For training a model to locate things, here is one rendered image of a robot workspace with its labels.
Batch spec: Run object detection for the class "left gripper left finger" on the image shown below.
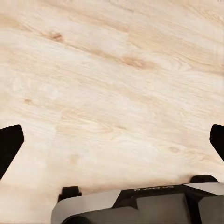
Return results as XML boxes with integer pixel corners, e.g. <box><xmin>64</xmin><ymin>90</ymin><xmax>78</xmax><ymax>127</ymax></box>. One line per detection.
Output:
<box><xmin>0</xmin><ymin>124</ymin><xmax>24</xmax><ymax>180</ymax></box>

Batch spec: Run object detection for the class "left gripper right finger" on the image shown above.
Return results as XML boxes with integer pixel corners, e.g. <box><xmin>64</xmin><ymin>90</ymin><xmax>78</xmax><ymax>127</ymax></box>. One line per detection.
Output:
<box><xmin>209</xmin><ymin>124</ymin><xmax>224</xmax><ymax>162</ymax></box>

